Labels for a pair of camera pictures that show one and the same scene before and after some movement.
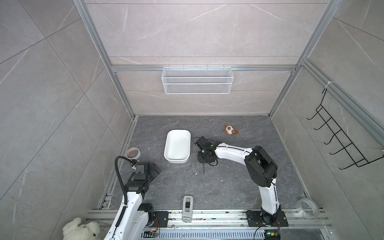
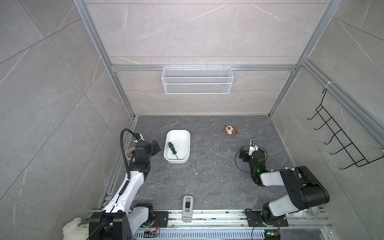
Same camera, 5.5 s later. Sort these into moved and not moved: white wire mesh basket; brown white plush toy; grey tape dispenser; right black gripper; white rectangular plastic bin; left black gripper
Moved: left black gripper; right black gripper
Not moved: brown white plush toy; grey tape dispenser; white rectangular plastic bin; white wire mesh basket
